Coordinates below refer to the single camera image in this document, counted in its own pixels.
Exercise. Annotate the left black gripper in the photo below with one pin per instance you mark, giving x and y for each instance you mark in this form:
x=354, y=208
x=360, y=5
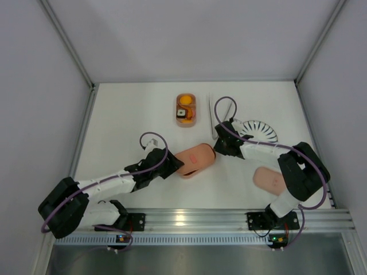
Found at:
x=171, y=161

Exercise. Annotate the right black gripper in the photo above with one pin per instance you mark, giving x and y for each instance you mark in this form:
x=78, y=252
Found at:
x=222, y=140

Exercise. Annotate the metal tongs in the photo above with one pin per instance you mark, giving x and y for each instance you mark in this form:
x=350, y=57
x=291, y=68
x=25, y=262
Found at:
x=212, y=119

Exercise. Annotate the pink box lid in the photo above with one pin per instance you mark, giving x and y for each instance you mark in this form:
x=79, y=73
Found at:
x=269, y=180
x=200, y=155

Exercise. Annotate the striped round plate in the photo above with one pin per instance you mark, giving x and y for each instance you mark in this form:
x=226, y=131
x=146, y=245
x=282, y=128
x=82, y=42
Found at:
x=259, y=131

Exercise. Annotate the black white sushi roll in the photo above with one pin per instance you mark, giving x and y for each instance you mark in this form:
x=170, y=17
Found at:
x=181, y=113

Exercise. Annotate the orange round toy food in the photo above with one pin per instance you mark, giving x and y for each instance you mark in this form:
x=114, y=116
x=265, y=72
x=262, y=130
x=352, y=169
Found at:
x=185, y=100

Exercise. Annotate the pink lunch box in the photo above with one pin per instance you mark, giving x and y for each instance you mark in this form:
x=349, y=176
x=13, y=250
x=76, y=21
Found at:
x=193, y=105
x=187, y=171

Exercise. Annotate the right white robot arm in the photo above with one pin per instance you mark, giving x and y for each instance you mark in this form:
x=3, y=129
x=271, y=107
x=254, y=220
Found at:
x=294, y=174

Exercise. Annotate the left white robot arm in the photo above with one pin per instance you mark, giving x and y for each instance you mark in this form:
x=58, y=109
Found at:
x=90, y=204

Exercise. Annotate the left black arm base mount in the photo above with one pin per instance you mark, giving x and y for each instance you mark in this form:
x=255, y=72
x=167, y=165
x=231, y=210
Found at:
x=131, y=222

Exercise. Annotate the grey slotted cable duct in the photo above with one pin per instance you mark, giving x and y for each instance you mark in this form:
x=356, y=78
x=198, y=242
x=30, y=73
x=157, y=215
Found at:
x=145, y=239

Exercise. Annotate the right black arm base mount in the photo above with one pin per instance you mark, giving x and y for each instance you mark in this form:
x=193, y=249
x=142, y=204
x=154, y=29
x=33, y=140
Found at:
x=261, y=220

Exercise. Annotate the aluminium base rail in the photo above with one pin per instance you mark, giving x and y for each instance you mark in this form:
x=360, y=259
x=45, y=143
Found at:
x=180, y=221

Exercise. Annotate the left aluminium frame post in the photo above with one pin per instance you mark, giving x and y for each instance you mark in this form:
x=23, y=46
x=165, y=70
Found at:
x=55, y=22

